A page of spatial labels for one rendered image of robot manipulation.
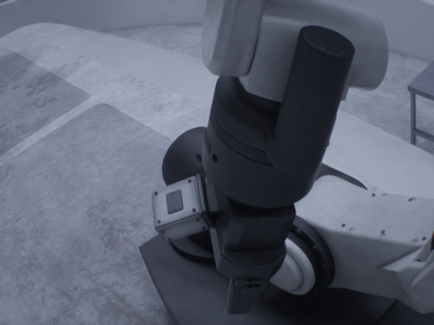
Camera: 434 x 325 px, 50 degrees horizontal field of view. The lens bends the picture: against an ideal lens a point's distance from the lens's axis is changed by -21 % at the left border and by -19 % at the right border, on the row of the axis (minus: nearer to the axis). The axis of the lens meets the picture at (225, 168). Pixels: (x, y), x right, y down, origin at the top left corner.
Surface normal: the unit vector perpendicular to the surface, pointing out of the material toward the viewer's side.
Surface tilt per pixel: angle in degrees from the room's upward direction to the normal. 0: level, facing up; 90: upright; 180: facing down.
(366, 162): 6
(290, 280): 90
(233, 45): 102
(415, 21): 90
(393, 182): 3
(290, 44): 81
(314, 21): 52
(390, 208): 18
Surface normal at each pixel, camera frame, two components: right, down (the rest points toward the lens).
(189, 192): -0.35, -0.61
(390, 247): -0.73, 0.48
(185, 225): 0.15, 0.71
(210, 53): -0.98, -0.01
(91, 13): -0.36, 0.58
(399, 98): -0.15, -0.81
